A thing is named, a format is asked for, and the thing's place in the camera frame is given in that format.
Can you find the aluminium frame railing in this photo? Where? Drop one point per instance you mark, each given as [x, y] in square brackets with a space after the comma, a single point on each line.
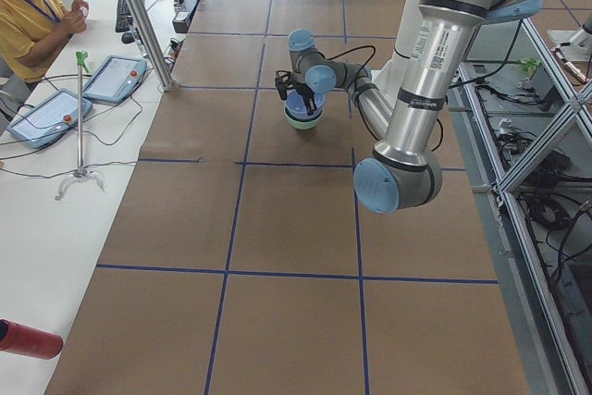
[527, 132]

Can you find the aluminium frame post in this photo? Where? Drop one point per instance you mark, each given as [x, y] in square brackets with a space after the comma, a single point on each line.
[151, 44]

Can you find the blue bowl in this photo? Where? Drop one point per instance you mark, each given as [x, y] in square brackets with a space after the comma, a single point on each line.
[296, 108]

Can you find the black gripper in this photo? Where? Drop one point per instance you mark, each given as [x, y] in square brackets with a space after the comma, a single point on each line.
[303, 93]

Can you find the red cylinder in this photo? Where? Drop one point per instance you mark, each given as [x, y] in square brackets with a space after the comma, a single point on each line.
[28, 341]

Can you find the person in yellow shirt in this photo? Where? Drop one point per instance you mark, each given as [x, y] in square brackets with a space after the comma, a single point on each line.
[34, 32]

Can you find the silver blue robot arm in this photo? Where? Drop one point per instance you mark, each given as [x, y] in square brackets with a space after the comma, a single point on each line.
[400, 104]

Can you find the near teach pendant tablet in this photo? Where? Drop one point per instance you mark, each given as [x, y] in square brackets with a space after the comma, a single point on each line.
[48, 121]

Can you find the black keyboard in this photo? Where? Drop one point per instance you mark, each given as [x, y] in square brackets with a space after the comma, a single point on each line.
[122, 16]

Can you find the black computer mouse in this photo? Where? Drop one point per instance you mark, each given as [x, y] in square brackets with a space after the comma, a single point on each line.
[127, 37]

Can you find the brown paper table cover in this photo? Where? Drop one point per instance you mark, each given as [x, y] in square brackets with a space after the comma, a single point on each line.
[240, 262]

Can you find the far teach pendant tablet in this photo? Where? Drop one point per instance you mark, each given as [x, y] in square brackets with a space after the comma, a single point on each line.
[115, 80]

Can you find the teach pendant tablet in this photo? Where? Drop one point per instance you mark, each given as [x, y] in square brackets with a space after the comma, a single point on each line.
[48, 121]
[115, 80]

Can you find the metal stand with green clip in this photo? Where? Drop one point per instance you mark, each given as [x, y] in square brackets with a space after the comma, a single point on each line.
[81, 174]

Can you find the green bowl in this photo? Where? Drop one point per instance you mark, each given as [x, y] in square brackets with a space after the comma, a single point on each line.
[302, 123]

